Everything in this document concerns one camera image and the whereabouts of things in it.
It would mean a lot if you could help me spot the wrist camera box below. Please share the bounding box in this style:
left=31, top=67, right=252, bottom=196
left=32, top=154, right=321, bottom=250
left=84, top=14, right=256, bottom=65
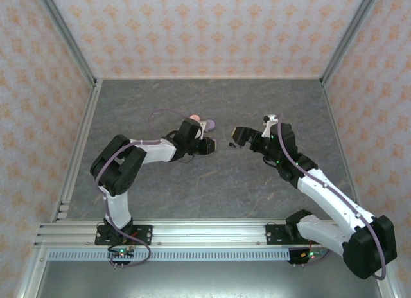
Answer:
left=196, top=120, right=209, bottom=141
left=262, top=113, right=281, bottom=139

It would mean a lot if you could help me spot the brushed metal panel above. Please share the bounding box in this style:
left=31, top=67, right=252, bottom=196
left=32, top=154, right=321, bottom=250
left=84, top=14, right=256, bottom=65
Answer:
left=31, top=261, right=385, bottom=298

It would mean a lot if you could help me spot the aluminium side rail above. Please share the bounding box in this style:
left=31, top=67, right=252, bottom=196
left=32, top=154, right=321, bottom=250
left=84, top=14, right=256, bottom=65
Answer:
left=320, top=79, right=359, bottom=204
left=56, top=79, right=103, bottom=222

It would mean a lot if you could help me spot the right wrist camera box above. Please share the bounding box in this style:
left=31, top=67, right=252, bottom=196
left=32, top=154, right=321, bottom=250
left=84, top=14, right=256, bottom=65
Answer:
left=262, top=113, right=281, bottom=139

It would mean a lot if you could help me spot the aluminium lower frame rail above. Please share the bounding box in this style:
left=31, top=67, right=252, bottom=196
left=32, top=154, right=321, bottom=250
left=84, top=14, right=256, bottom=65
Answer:
left=15, top=246, right=49, bottom=298
left=377, top=277, right=401, bottom=298

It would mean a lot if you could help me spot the controller board with lights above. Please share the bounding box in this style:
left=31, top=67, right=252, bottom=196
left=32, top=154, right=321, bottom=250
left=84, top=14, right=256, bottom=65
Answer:
left=290, top=249, right=328, bottom=264
left=107, top=246, right=135, bottom=260

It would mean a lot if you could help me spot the aluminium base beam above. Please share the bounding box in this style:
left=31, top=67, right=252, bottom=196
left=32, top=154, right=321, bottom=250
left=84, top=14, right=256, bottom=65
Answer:
left=34, top=219, right=338, bottom=247

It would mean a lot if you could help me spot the slotted grey cable duct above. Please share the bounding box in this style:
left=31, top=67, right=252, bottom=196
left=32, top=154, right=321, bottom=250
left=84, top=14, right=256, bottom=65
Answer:
left=47, top=249, right=292, bottom=262

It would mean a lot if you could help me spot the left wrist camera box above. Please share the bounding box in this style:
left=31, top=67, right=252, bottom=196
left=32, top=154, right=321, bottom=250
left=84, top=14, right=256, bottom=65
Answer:
left=196, top=120, right=209, bottom=141

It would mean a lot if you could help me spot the aluminium corner post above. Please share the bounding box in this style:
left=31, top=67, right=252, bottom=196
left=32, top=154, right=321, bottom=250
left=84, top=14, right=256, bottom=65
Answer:
left=320, top=0, right=383, bottom=87
left=34, top=0, right=99, bottom=87

